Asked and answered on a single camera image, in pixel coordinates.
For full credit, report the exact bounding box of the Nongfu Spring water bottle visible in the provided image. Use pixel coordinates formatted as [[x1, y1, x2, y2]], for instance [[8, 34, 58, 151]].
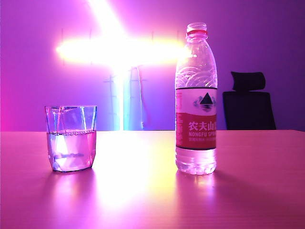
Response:
[[175, 22, 218, 176]]

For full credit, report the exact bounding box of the clear faceted glass mug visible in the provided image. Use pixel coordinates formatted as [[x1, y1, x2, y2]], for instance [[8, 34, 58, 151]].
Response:
[[44, 105, 98, 173]]

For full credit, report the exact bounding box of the vertical glowing light tube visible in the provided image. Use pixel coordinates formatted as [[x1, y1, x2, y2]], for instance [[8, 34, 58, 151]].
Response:
[[120, 62, 131, 131]]

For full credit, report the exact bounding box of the horizontal glowing light tube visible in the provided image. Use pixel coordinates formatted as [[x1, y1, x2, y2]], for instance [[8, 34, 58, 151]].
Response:
[[55, 38, 188, 63]]

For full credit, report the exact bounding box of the black office chair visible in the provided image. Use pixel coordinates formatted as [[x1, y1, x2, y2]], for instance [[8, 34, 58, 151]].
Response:
[[222, 71, 277, 131]]

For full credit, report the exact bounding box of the diagonal glowing light tube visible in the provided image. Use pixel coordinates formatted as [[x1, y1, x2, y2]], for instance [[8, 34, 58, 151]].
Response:
[[86, 0, 129, 41]]

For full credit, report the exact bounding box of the thin white wall wire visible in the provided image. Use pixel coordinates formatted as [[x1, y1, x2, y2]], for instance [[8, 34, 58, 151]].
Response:
[[131, 64, 146, 130]]

